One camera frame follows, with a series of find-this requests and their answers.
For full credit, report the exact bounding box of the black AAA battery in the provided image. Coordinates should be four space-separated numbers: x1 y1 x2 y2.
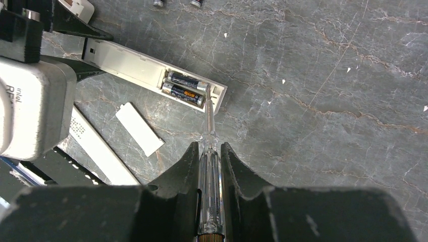
162 82 204 106
189 0 203 8
153 0 165 8
167 72 209 92

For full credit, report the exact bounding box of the long white remote back cover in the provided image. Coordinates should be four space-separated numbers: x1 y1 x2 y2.
70 106 140 186

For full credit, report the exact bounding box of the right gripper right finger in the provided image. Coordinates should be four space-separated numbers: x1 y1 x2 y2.
221 143 416 241

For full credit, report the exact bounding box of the white remote control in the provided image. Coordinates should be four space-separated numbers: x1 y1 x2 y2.
59 0 95 24
81 38 228 114

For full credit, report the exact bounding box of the white battery cover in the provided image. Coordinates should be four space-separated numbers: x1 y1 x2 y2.
116 102 164 157

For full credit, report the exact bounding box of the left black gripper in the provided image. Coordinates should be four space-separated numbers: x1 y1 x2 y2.
1 1 114 82

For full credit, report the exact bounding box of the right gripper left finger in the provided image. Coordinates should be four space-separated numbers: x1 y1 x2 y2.
1 142 199 241

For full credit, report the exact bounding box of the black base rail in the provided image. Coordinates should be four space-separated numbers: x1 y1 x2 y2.
1 147 105 202

